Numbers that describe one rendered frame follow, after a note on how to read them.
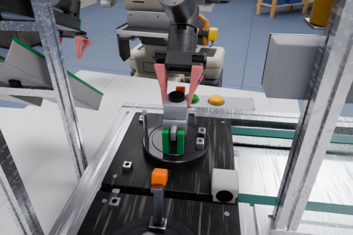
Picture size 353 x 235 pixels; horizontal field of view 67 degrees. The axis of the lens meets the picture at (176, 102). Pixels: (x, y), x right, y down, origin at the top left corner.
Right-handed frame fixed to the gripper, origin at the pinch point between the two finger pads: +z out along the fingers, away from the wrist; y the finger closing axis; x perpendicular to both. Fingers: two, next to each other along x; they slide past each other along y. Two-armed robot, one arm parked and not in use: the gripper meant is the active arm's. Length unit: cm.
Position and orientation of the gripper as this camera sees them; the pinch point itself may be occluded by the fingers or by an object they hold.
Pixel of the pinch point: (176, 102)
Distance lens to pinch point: 50.7
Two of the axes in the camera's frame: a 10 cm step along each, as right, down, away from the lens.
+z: -0.9, 9.8, -1.6
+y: 9.9, 0.8, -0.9
